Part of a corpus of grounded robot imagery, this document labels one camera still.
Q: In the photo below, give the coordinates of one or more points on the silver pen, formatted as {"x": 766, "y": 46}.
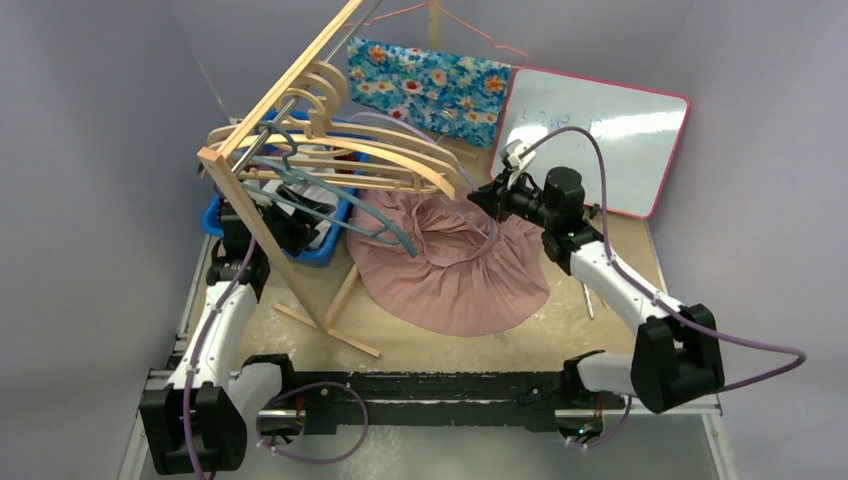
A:
{"x": 588, "y": 301}

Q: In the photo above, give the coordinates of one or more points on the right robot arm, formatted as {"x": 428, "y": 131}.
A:
{"x": 676, "y": 357}

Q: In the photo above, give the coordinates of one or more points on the blue-grey plastic hanger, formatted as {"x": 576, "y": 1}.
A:
{"x": 387, "y": 232}

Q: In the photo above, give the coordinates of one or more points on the blue plastic bin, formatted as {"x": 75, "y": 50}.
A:
{"x": 318, "y": 256}

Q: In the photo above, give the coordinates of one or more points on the wooden clothes rack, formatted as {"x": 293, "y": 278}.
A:
{"x": 231, "y": 187}

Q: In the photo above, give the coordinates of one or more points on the pink garment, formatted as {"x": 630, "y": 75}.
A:
{"x": 470, "y": 276}

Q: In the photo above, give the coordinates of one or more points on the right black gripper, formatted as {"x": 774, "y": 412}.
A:
{"x": 500, "y": 201}

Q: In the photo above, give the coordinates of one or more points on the whiteboard with pink frame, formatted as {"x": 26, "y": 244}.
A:
{"x": 621, "y": 139}

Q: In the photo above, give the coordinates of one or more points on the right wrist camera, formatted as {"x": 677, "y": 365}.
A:
{"x": 516, "y": 158}

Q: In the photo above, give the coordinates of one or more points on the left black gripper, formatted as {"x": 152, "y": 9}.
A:
{"x": 301, "y": 227}

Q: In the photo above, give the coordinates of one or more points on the red polka dot skirt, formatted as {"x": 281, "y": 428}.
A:
{"x": 346, "y": 156}

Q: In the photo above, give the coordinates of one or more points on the grey white t-shirt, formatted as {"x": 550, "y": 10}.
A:
{"x": 307, "y": 202}

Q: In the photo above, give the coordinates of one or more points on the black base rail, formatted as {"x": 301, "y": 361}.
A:
{"x": 328, "y": 399}

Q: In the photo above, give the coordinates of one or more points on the blue floral cloth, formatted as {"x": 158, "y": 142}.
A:
{"x": 461, "y": 97}

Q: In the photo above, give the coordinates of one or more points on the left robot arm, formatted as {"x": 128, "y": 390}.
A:
{"x": 235, "y": 280}

